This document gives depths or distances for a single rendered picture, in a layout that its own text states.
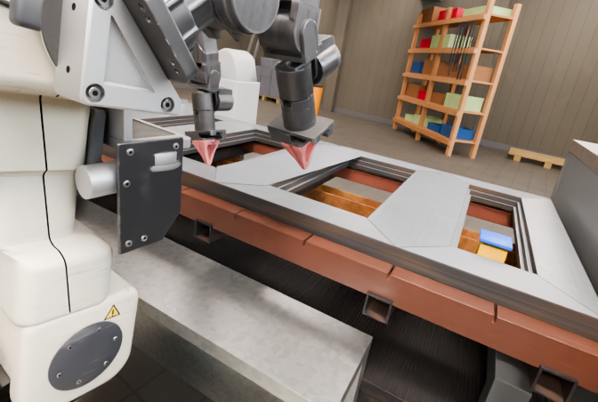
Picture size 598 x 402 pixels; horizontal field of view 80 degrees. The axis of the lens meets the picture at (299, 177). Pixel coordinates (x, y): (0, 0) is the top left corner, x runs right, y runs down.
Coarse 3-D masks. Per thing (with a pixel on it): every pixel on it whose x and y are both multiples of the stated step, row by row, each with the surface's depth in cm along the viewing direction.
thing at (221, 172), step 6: (216, 168) 98; (222, 168) 99; (216, 174) 93; (222, 174) 94; (228, 174) 94; (234, 174) 95; (228, 180) 91; (234, 180) 91; (240, 180) 92; (246, 180) 93; (252, 180) 93
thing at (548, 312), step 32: (352, 160) 138; (224, 192) 87; (480, 192) 119; (288, 224) 80; (320, 224) 76; (384, 256) 71; (416, 256) 67; (480, 288) 63; (512, 288) 61; (544, 320) 59; (576, 320) 57
